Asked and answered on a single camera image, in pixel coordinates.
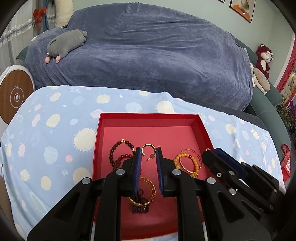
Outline gold hoop earring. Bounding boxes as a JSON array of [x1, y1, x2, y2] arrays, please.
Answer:
[[141, 143, 156, 162]]

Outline thin red gold bangle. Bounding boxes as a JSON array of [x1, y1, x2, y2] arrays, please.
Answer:
[[179, 149, 202, 177]]

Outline orange amber bead bracelet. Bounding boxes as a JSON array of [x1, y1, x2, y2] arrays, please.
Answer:
[[174, 152, 200, 178]]

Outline dark wooden bead bracelet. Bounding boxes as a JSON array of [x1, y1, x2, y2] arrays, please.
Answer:
[[109, 138, 136, 163]]

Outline gold woven chain bracelet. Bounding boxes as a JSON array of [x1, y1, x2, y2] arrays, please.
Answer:
[[127, 177, 157, 207]]

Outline purple garnet bead strand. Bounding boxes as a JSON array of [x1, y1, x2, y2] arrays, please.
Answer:
[[132, 188, 149, 214]]

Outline red cardboard tray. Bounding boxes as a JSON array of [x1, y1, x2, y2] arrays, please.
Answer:
[[92, 113, 213, 240]]

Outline red gift bag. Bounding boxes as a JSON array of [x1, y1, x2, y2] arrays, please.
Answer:
[[280, 144, 291, 182]]

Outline beige plush toy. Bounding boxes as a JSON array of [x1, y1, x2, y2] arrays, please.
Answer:
[[250, 63, 270, 95]]

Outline light blue patterned sheet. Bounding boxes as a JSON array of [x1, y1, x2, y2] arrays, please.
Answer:
[[1, 85, 283, 238]]

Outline dark blue blanket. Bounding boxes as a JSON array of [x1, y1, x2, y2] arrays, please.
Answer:
[[25, 3, 253, 111]]

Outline red monkey plush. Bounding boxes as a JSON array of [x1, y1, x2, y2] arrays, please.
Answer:
[[255, 44, 273, 79]]

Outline grey plush mouse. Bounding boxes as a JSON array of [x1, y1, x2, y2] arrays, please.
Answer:
[[45, 29, 87, 64]]

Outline white round wooden-faced device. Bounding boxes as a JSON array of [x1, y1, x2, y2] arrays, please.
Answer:
[[0, 65, 35, 133]]

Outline white cow plush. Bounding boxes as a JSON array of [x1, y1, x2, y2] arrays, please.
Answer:
[[55, 0, 74, 27]]

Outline white sheer curtain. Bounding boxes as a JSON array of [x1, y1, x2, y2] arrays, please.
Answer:
[[1, 1, 56, 72]]

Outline red ribbon bow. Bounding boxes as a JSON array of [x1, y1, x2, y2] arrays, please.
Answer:
[[33, 7, 47, 25]]

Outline green sofa bed frame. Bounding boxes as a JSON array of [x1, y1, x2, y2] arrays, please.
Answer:
[[234, 38, 292, 153]]

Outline framed orange wall picture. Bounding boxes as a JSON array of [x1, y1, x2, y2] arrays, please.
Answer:
[[229, 0, 255, 23]]

